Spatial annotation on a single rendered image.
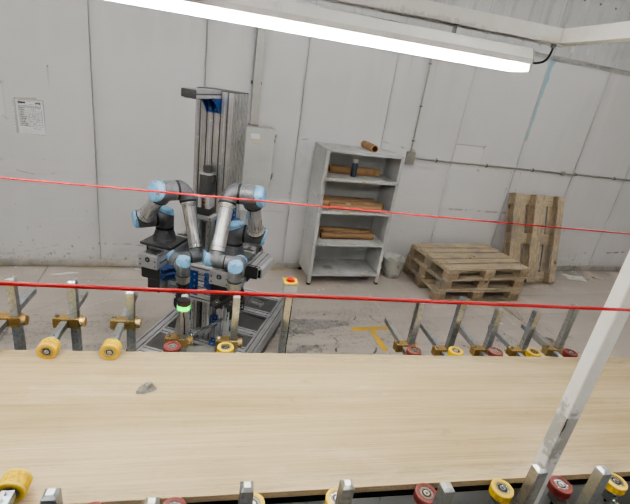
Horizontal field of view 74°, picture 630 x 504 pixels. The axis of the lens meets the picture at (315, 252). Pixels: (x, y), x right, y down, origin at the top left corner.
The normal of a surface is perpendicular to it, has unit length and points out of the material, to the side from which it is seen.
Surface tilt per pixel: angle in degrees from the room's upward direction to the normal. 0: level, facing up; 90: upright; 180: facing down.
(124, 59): 90
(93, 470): 0
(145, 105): 90
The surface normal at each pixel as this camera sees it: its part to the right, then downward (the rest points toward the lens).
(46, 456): 0.14, -0.92
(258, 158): 0.28, 0.40
